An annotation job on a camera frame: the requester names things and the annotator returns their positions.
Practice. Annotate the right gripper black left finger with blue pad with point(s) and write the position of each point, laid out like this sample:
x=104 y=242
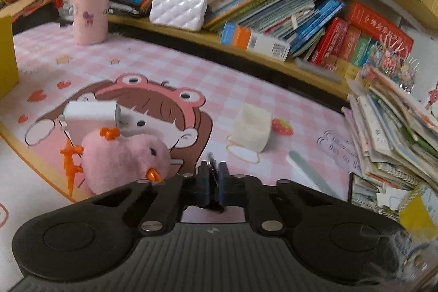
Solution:
x=174 y=196

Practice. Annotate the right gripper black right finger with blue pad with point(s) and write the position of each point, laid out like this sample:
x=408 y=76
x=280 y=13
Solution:
x=255 y=198

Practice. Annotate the white cube eraser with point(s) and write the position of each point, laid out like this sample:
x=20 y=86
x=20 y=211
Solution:
x=252 y=128

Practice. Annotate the pink plush chick toy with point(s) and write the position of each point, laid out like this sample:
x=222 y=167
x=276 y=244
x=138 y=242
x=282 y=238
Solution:
x=109 y=160

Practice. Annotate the pink cartoon table mat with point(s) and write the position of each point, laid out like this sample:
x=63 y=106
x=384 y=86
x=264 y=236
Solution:
x=189 y=102

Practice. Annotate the white nail file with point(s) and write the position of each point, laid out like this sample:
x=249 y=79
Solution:
x=308 y=175

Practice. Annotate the white charger adapter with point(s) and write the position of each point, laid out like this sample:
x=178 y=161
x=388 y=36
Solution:
x=81 y=118

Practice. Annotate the blue orange white box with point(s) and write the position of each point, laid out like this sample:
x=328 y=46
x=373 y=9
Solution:
x=244 y=38

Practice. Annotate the stack of paper booklets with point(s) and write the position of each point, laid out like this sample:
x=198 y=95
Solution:
x=395 y=140

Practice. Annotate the white quilted pearl handbag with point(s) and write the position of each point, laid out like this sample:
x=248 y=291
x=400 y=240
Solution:
x=180 y=14

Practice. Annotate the yellow cardboard box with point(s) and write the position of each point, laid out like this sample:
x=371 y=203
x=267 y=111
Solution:
x=9 y=72

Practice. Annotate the red dictionary book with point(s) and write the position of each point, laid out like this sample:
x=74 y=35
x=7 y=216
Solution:
x=376 y=26

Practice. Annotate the pink cylindrical container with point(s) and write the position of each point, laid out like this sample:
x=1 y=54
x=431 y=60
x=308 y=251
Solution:
x=90 y=21

